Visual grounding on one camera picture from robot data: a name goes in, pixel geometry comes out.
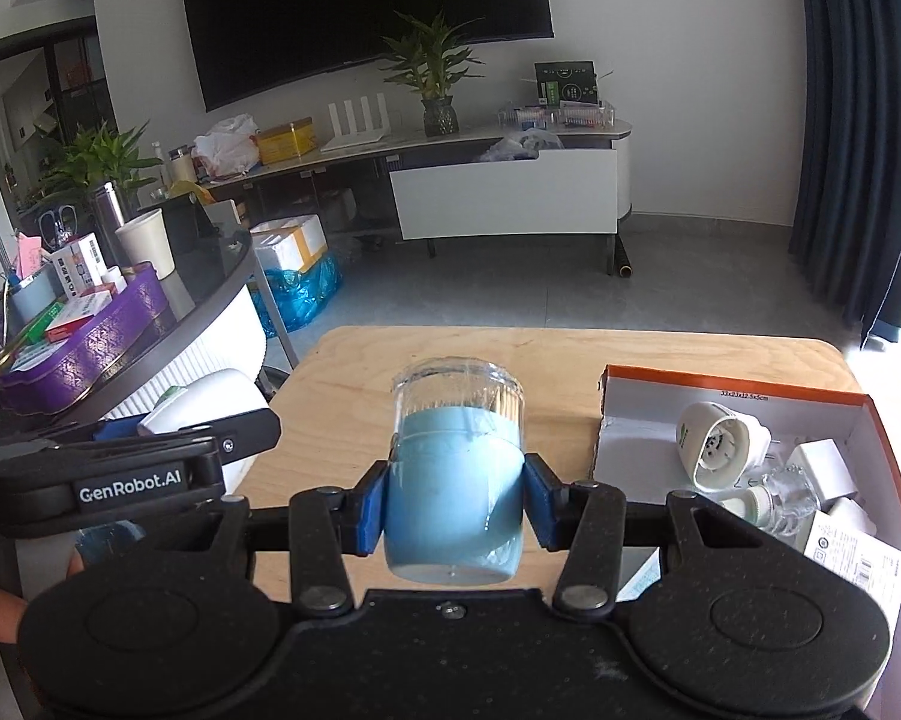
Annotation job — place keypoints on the white paper cup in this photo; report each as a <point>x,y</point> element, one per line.
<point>144,240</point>

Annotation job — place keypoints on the round side table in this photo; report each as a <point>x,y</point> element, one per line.
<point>198,320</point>

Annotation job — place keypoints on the white plastic bag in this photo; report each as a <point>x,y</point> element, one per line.
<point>229,148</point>

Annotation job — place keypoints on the blue toothpick jar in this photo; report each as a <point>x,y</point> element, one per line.
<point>454,495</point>

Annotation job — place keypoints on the white router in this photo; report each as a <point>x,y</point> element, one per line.
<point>353,127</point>

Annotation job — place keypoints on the yellow box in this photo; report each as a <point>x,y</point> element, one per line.
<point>286,142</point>

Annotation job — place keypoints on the white product box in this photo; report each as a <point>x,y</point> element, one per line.
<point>856,556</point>

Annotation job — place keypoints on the dark blue curtain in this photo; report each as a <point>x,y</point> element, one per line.
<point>846,234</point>

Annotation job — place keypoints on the white yellow carton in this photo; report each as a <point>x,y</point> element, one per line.
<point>289,244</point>

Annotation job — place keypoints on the white plug heater in box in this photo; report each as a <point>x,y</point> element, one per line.
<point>717,445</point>

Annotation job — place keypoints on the purple tray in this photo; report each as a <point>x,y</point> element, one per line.
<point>94,354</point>

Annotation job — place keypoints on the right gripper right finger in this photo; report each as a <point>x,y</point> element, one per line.
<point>584,520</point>

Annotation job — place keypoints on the white plug heater green button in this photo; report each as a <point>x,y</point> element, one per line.
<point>220,395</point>

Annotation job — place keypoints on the orange cardboard box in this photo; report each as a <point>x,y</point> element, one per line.
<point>637,452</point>

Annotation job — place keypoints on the white tv cabinet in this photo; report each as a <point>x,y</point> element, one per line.
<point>442,190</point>

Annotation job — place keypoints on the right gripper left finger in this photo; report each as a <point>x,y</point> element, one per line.
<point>326,524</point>

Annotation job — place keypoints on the green black box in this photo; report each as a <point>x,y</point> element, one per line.
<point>566,81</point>

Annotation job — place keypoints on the blue plastic bag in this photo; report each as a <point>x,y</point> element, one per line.
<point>300,296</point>

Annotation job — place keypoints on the clear glass refill bottle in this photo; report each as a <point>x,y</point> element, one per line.
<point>775,500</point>

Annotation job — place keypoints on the potted bamboo plant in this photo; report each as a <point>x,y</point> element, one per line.
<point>430,59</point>

